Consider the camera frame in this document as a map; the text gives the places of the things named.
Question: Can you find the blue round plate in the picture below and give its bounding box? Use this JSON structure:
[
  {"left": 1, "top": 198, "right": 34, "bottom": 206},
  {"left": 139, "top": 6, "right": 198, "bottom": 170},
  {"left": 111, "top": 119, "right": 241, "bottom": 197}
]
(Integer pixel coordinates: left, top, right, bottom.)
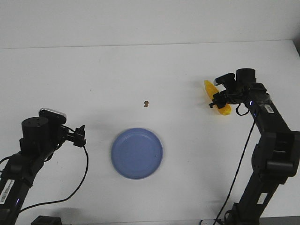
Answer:
[{"left": 111, "top": 127, "right": 163, "bottom": 180}]

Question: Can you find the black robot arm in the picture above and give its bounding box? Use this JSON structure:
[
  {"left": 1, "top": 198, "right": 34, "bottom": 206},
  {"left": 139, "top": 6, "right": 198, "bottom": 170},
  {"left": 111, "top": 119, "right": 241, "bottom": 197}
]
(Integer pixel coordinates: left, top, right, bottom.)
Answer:
[
  {"left": 207, "top": 68, "right": 300, "bottom": 225},
  {"left": 0, "top": 117, "right": 86, "bottom": 225}
]

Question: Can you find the yellow corn cob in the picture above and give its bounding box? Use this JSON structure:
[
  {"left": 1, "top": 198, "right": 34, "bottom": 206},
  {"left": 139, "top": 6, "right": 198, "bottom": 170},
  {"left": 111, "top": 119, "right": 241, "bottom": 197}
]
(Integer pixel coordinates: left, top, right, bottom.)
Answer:
[{"left": 204, "top": 80, "right": 232, "bottom": 115}]

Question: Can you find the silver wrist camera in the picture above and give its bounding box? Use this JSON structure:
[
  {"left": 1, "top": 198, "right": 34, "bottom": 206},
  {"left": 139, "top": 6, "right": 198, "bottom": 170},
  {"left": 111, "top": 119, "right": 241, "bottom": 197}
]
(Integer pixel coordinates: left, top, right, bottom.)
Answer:
[
  {"left": 38, "top": 108, "right": 67, "bottom": 124},
  {"left": 213, "top": 73, "right": 235, "bottom": 86}
]

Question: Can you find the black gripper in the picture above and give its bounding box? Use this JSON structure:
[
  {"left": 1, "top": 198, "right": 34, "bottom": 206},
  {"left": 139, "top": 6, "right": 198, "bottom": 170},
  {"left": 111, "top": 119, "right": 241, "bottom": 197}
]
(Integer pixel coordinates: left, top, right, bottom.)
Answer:
[
  {"left": 60, "top": 125, "right": 86, "bottom": 147},
  {"left": 209, "top": 90, "right": 244, "bottom": 109}
]

